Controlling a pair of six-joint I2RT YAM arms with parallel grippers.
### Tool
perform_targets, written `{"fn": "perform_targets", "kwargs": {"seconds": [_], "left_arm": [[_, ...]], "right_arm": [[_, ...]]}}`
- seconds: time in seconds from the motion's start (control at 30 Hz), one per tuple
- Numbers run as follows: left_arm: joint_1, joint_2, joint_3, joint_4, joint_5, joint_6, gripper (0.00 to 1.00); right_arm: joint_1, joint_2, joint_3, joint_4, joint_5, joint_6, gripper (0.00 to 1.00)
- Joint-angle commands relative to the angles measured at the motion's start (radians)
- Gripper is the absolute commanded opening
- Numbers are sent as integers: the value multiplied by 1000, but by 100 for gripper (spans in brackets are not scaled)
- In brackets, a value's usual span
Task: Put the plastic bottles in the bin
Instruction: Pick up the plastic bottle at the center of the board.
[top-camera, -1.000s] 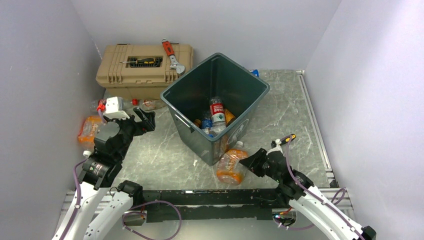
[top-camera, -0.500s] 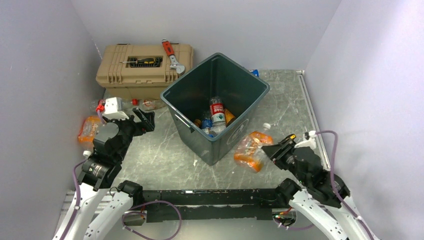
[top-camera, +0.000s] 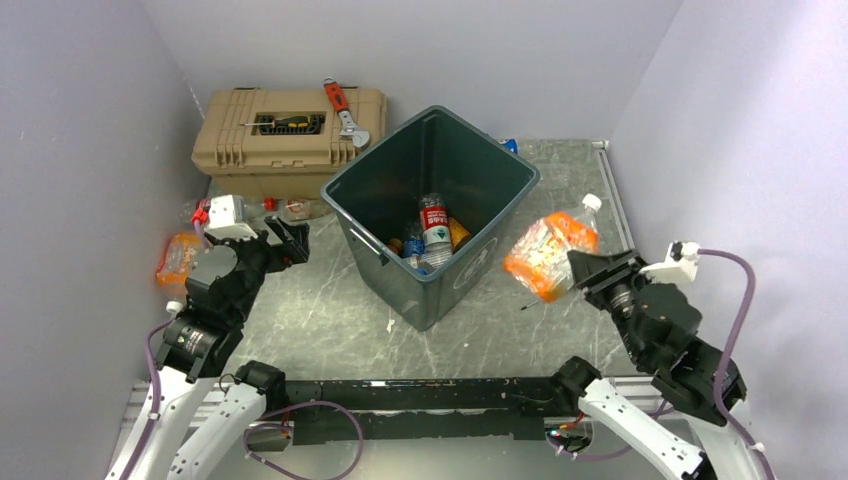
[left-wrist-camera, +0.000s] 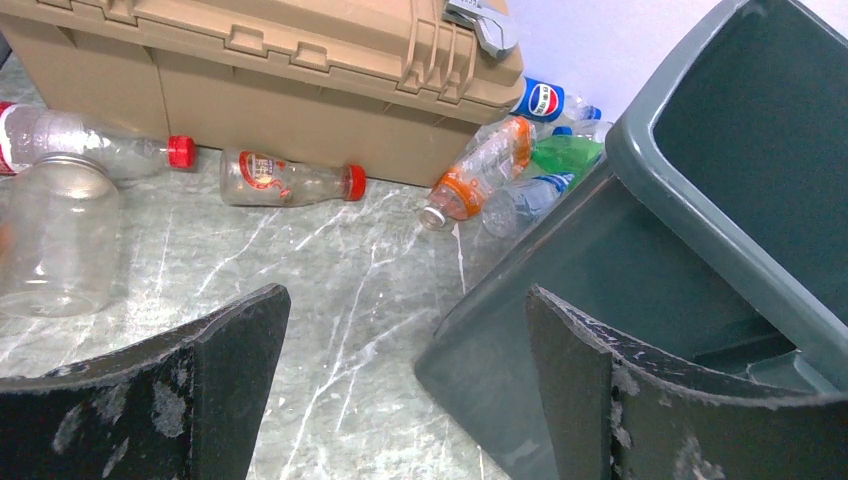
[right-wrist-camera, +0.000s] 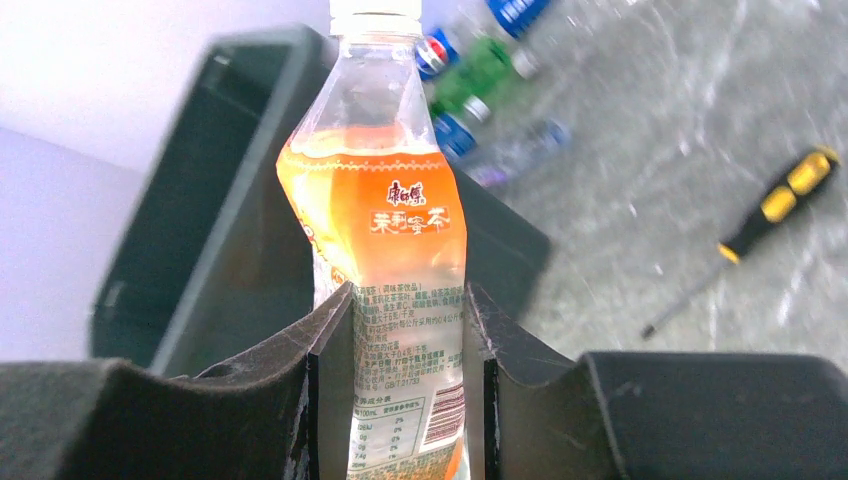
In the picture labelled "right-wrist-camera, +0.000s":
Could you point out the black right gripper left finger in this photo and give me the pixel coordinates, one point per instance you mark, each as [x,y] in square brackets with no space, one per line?
[279,410]

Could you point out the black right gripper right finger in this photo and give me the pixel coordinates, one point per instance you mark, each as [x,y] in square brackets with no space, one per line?
[532,413]

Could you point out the large orange bottle front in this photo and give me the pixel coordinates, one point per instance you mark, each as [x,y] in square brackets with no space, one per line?
[379,204]

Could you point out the dark green plastic bin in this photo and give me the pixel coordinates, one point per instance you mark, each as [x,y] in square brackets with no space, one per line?
[213,260]

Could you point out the clear bottle blue label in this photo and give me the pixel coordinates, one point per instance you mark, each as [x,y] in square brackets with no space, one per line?
[496,162]

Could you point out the green plastic bottle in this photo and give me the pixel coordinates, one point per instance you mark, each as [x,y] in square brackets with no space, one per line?
[476,74]

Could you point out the black yellow screwdriver on table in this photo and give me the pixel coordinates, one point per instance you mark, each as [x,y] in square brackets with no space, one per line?
[793,186]

